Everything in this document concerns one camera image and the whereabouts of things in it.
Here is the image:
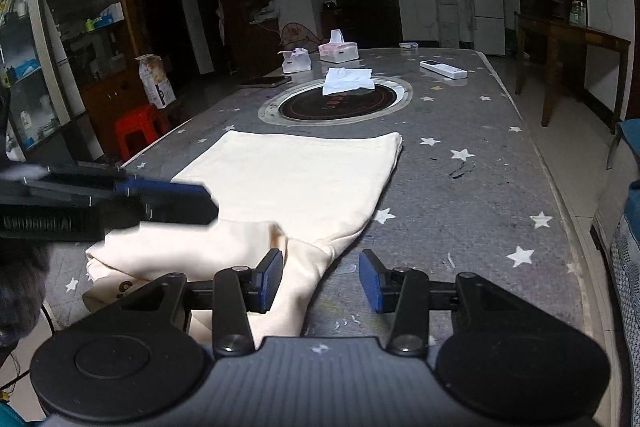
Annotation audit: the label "blue sofa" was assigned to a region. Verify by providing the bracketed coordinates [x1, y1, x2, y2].
[590, 119, 640, 358]

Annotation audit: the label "wooden side desk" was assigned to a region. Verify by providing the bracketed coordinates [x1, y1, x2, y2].
[514, 12, 632, 135]

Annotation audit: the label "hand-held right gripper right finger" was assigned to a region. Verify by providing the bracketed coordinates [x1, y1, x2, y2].
[358, 249, 526, 356]

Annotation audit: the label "small white tissue pack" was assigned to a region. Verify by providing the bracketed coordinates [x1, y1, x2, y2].
[277, 48, 312, 74]

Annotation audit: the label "narrow wooden shelf cabinet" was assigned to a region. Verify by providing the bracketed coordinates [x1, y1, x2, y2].
[227, 0, 281, 78]

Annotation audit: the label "white plastic bag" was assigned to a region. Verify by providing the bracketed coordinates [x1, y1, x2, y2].
[250, 0, 281, 25]

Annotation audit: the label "white refrigerator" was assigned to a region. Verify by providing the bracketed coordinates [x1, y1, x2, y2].
[467, 0, 506, 56]

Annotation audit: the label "white tissue paper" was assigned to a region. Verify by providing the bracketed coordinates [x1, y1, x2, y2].
[322, 67, 375, 96]

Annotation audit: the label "white remote control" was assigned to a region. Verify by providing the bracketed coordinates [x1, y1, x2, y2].
[419, 59, 468, 80]

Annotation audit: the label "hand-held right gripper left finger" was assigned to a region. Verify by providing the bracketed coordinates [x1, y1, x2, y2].
[117, 248, 286, 357]

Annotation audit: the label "white paper bag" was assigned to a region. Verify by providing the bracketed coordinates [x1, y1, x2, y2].
[136, 54, 176, 109]

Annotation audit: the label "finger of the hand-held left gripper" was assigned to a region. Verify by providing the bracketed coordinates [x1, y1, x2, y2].
[139, 193, 220, 226]
[114, 178, 212, 198]

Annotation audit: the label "electric fan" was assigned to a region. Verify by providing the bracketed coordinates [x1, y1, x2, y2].
[280, 23, 321, 50]

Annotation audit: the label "cream cloth garment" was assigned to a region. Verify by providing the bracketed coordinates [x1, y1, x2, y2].
[82, 130, 403, 348]

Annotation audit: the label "pink tissue box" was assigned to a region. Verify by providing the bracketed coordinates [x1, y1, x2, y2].
[318, 29, 359, 62]

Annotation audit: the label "grey star-print table cover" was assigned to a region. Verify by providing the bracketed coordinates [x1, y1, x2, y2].
[42, 47, 591, 427]

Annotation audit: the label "white water dispenser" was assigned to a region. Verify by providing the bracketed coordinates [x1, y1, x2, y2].
[436, 0, 461, 49]

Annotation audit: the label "white shelf unit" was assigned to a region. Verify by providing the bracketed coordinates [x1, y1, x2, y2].
[0, 0, 68, 162]

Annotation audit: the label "round built-in hob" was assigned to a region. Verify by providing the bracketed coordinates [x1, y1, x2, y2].
[258, 76, 414, 125]

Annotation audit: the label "red plastic stool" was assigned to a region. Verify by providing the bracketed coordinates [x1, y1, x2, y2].
[114, 103, 171, 162]

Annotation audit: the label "dark smartphone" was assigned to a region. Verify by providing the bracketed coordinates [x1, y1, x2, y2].
[239, 75, 292, 88]

